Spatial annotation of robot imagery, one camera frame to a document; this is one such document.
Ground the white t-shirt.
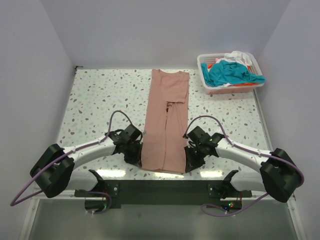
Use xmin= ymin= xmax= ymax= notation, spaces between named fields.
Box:
xmin=215 ymin=50 xmax=253 ymax=67

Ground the teal t-shirt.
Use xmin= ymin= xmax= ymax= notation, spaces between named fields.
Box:
xmin=200 ymin=60 xmax=266 ymax=87

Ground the aluminium rail frame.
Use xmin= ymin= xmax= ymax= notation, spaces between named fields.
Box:
xmin=31 ymin=189 xmax=297 ymax=202

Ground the pink printed t-shirt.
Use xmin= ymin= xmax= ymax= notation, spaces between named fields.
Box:
xmin=141 ymin=69 xmax=190 ymax=174

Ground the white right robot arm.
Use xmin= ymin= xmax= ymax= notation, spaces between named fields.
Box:
xmin=183 ymin=126 xmax=304 ymax=203

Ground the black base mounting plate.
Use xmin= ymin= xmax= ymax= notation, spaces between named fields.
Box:
xmin=74 ymin=180 xmax=252 ymax=213

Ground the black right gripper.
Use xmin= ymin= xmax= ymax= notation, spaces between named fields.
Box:
xmin=183 ymin=143 xmax=206 ymax=173

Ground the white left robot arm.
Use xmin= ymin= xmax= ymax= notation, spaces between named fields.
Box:
xmin=30 ymin=124 xmax=143 ymax=198

